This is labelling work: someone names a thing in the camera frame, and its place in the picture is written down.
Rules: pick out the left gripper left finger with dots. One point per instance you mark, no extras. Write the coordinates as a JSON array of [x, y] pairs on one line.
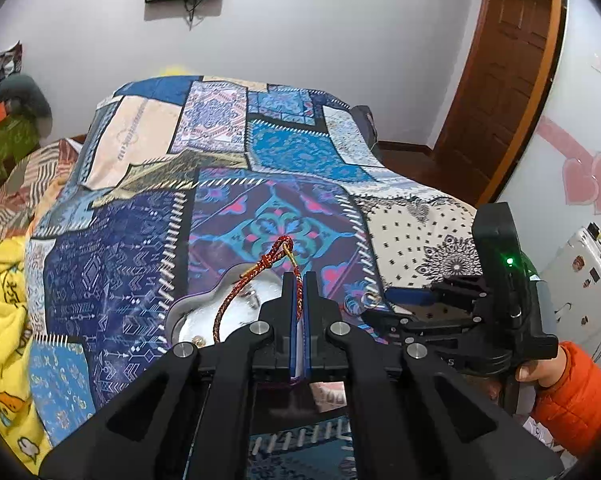
[[188, 416]]

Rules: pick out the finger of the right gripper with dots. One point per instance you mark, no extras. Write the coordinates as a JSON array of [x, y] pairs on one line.
[[410, 297]]

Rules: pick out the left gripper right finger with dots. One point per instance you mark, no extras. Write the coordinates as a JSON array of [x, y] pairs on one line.
[[412, 415]]

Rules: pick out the purple heart-shaped tin box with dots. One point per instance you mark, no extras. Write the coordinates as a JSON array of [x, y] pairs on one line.
[[192, 317]]

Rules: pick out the silver earring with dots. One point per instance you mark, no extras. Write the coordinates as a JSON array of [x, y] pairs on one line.
[[251, 297]]

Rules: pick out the orange jacket right forearm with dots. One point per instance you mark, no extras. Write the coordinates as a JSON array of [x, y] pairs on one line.
[[571, 408]]

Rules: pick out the right hand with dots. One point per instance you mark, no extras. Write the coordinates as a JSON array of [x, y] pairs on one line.
[[545, 373]]

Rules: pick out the white fridge with stickers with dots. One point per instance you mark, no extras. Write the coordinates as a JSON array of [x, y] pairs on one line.
[[574, 281]]

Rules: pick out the white wardrobe sliding door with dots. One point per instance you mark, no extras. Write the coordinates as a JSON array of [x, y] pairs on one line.
[[556, 186]]

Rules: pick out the yellow cartoon blanket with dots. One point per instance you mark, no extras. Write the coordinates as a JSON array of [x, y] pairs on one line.
[[20, 426]]

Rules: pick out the dark backpack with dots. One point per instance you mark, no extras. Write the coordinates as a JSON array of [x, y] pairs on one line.
[[363, 117]]

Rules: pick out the brown wooden door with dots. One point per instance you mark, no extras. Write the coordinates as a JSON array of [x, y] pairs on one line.
[[501, 87]]

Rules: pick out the blue patchwork bed cover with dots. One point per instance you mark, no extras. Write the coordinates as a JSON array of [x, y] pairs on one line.
[[182, 178]]

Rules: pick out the striped patchwork quilt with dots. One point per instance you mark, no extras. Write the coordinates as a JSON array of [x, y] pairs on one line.
[[23, 190]]

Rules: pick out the yellow headboard cushion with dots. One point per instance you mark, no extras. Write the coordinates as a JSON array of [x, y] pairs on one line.
[[176, 70]]

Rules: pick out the pile of clothes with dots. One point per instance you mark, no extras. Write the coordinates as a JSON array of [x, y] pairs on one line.
[[11, 60]]

